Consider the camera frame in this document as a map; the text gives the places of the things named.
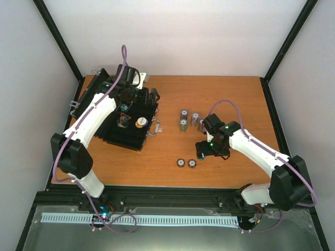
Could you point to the brown poker chip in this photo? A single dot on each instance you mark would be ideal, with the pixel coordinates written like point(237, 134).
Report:
point(191, 163)
point(180, 162)

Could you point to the black frame post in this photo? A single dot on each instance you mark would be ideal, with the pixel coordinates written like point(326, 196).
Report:
point(290, 38)
point(48, 20)

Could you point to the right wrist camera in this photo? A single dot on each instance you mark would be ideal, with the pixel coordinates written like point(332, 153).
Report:
point(209, 136)

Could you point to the black right frame post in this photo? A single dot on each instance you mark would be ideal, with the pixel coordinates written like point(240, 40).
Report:
point(290, 38)

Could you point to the black left frame post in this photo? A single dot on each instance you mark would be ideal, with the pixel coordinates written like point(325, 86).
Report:
point(48, 20)

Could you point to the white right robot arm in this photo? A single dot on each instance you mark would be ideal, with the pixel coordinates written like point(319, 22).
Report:
point(288, 184)

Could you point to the brown poker chip right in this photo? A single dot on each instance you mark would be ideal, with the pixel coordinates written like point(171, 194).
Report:
point(191, 163)

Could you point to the grey chip stack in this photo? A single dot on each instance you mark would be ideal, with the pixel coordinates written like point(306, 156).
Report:
point(194, 119)

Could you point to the black aluminium frame rail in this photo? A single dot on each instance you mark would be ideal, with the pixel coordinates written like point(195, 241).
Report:
point(132, 196)

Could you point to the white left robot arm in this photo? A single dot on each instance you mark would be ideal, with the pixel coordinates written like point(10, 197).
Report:
point(73, 159)

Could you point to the black poker set case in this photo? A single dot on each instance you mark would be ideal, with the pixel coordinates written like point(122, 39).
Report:
point(120, 112)

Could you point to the white dealer button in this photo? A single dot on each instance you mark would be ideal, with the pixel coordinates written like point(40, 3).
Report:
point(143, 119)

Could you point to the brown poker chip left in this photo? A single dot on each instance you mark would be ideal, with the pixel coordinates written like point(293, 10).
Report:
point(180, 162)

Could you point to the clear acrylic disc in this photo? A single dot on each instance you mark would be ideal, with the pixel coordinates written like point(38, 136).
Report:
point(122, 125)

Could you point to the white slotted cable duct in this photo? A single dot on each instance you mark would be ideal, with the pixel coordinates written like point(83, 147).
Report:
point(142, 220)

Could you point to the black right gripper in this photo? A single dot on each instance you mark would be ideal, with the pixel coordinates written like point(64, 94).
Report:
point(207, 151)

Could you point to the brown chip stack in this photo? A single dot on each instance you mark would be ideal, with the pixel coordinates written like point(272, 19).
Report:
point(200, 127)

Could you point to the green chip stack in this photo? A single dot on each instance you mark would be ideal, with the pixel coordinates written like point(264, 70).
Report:
point(183, 125)

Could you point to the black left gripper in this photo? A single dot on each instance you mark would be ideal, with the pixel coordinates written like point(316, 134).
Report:
point(145, 99)

